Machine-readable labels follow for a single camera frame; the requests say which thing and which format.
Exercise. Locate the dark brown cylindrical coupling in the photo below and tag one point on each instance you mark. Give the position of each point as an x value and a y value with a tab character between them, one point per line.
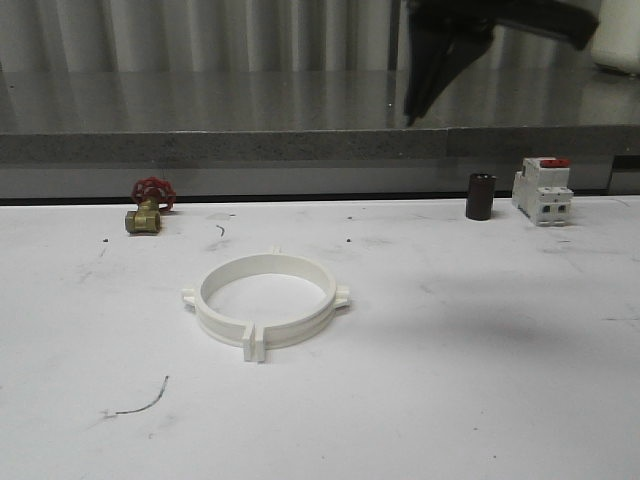
480	195

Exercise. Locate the brass valve red handwheel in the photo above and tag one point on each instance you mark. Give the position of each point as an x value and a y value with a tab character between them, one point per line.
153	197

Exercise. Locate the white container in background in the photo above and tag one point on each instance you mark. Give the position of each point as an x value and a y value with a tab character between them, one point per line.
615	44

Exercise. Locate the white circuit breaker red switch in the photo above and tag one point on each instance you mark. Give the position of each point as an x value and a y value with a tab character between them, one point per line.
540	190

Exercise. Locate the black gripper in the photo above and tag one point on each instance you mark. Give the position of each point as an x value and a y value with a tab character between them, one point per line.
446	37

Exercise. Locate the white half-ring pipe clamp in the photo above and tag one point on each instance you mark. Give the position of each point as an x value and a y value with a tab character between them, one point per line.
238	333

